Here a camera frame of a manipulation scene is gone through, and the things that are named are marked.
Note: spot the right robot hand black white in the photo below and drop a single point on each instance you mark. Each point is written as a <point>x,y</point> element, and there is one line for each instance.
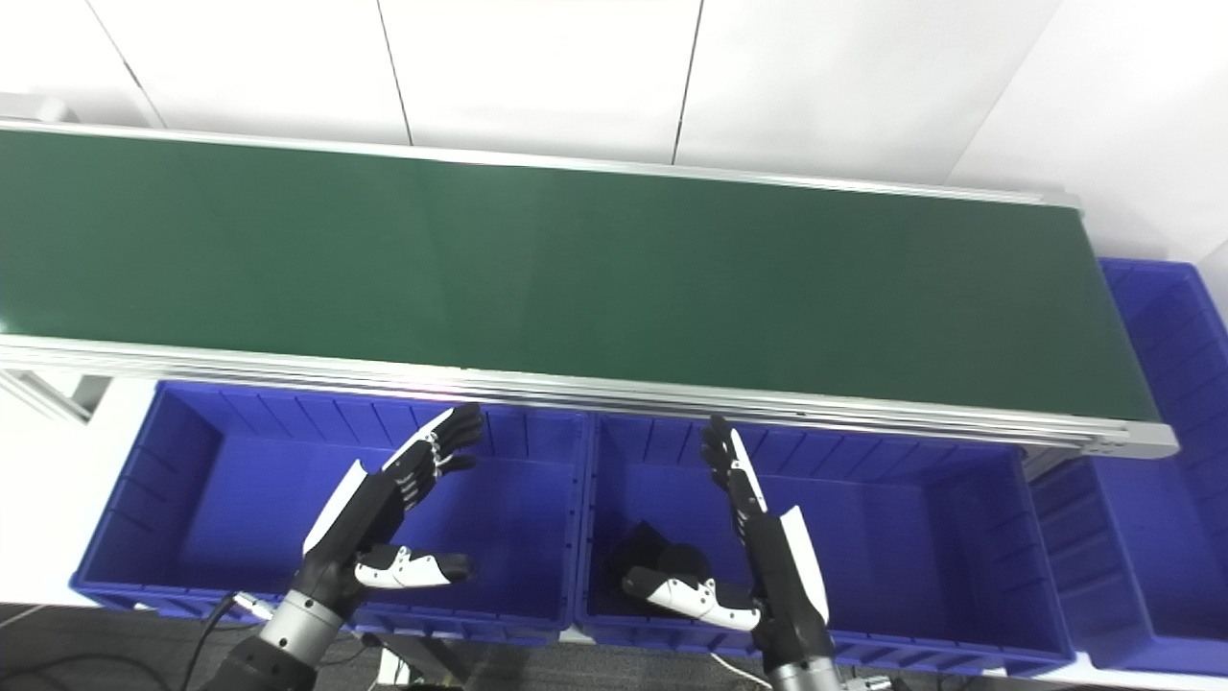
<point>782,576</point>

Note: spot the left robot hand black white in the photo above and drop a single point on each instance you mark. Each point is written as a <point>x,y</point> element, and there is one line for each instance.
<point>355,528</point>

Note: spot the black cylinder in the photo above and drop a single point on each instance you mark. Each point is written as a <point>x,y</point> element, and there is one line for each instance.
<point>662,552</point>

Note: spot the blue plastic bin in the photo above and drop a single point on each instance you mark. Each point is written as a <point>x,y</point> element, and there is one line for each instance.
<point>249,499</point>
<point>1151,537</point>
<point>911,547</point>

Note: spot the green conveyor belt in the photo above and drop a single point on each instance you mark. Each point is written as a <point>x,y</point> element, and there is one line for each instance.
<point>576,389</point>
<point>576,269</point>

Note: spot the aluminium conveyor leg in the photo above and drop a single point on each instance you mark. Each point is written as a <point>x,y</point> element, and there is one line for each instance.
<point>58,395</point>

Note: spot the grey conveyor end housing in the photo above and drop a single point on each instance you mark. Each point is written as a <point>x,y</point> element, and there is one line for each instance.
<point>34,107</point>

